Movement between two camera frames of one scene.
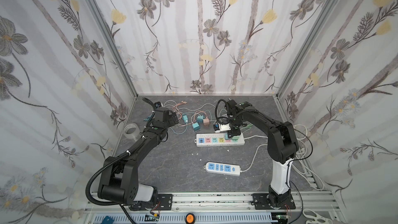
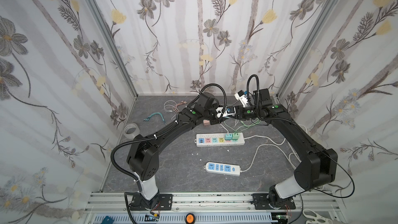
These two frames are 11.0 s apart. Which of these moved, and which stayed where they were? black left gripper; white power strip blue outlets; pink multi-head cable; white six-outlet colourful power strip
Moved: black left gripper
Stayed: white power strip blue outlets; pink multi-head cable; white six-outlet colourful power strip
